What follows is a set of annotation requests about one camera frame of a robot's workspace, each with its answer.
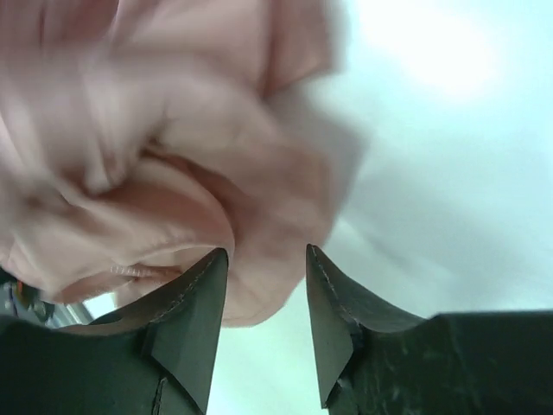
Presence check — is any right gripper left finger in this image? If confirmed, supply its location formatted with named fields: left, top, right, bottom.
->
left=1, top=248, right=228, bottom=415

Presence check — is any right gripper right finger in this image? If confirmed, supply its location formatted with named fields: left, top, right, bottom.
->
left=306, top=245, right=552, bottom=414

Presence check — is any pink pleated skirt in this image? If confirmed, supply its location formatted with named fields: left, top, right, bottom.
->
left=1, top=1, right=353, bottom=327

